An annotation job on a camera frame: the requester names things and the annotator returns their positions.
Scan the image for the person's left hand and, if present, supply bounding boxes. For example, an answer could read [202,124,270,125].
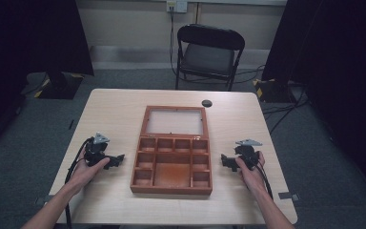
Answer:
[67,148,112,193]

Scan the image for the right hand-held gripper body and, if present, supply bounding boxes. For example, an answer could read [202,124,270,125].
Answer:
[234,138,264,171]

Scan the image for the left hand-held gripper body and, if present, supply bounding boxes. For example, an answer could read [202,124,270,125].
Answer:
[84,132,116,169]

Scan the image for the wooden compartment box with lid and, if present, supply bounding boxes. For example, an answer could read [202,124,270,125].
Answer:
[130,105,214,196]

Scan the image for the black stand base striped tape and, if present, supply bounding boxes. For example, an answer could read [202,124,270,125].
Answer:
[33,71,85,101]
[252,77,297,104]

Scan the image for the black curtain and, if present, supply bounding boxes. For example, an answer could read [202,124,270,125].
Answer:
[0,0,95,160]
[261,0,366,206]

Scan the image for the person's right hand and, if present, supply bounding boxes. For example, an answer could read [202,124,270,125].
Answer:
[234,150,267,196]

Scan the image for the white wall socket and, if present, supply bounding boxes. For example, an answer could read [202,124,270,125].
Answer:
[166,0,189,14]

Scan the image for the black folding chair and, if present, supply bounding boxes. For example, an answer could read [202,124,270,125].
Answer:
[174,23,247,93]

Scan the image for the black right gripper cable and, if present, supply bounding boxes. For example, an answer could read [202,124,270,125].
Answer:
[249,156,275,200]

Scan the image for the black floor cables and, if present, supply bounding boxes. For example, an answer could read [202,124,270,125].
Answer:
[261,89,311,135]

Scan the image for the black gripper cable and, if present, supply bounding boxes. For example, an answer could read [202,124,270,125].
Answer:
[249,156,275,200]
[64,136,95,229]

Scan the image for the black wall socket cable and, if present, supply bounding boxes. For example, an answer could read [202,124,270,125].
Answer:
[168,5,189,82]

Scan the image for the grey tape strip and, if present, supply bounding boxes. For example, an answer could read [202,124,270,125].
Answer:
[277,191,300,202]
[33,194,55,206]

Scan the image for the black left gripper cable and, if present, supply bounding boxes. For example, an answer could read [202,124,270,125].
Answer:
[64,136,95,229]

